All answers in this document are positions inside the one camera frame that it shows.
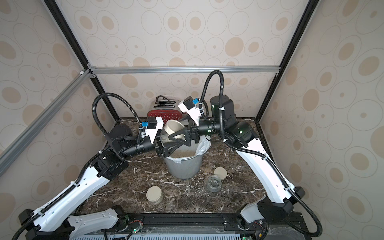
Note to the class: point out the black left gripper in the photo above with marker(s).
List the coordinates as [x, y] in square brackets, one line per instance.
[161, 149]

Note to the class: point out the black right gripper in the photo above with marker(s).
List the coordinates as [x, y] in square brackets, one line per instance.
[194, 134]

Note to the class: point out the beige lidded jar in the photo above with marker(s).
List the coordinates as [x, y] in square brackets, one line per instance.
[154, 195]
[171, 127]

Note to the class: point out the beige jar lid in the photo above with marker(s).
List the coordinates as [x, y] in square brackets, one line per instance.
[221, 172]

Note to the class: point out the glass jar with rice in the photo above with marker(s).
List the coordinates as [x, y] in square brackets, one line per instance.
[214, 183]

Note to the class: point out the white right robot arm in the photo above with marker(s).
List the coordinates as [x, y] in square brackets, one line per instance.
[281, 195]

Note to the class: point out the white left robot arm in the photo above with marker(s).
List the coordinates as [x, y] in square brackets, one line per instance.
[54, 220]

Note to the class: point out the red polka dot toaster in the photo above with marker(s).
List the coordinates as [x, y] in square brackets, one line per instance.
[166, 109]

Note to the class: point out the white plastic bin liner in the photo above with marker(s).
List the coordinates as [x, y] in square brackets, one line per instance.
[201, 147]

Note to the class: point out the aluminium horizontal back rail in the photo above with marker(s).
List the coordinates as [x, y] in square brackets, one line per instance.
[185, 70]

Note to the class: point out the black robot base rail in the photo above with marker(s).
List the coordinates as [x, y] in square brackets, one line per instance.
[222, 223]

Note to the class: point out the aluminium left side rail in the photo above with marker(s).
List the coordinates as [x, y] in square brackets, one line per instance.
[27, 136]

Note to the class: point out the black vertical frame post right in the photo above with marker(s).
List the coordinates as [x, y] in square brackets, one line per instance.
[292, 46]

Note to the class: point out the black vertical frame post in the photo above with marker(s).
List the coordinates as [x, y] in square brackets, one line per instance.
[63, 25]
[292, 46]

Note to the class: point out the black vertical frame post left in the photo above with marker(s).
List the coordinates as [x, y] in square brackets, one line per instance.
[63, 25]

